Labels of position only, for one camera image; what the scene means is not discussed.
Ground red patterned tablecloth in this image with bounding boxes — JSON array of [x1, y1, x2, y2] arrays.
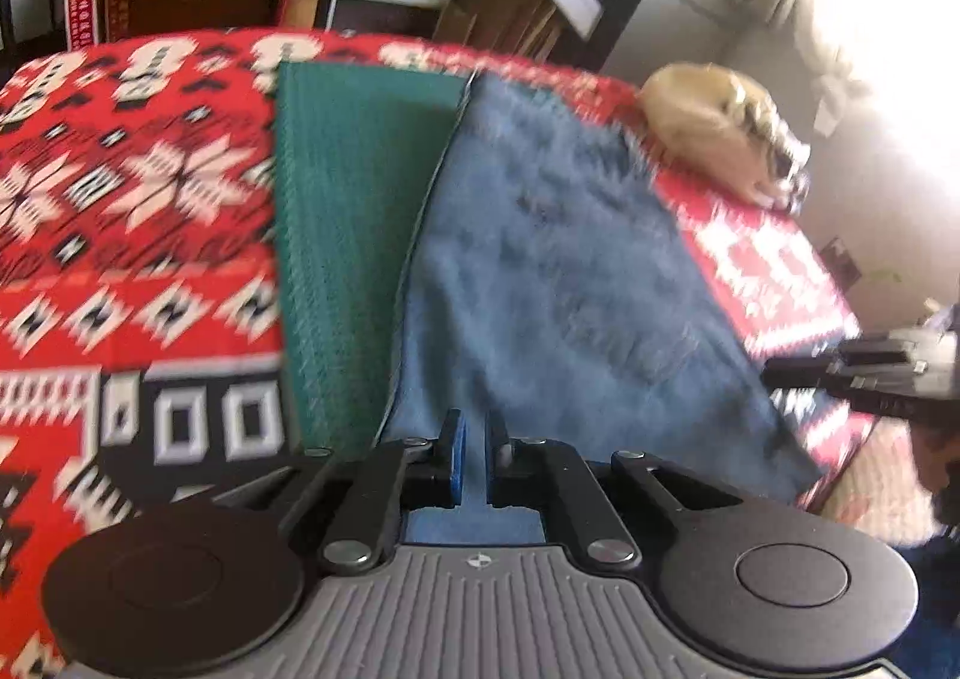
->
[[0, 28, 879, 679]]

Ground wall power outlet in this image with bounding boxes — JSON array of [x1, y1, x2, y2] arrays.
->
[[818, 237, 862, 292]]

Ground grey refrigerator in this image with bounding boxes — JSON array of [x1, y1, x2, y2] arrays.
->
[[602, 0, 742, 85]]

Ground blue denim shorts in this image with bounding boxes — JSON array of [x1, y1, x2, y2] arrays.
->
[[382, 74, 820, 544]]

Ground cardboard boxes stack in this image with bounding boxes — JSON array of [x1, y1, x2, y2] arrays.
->
[[433, 0, 602, 63]]

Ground red sign board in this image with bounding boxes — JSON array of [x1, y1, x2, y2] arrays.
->
[[64, 0, 99, 52]]

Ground green cutting mat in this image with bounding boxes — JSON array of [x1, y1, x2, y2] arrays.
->
[[274, 61, 467, 456]]

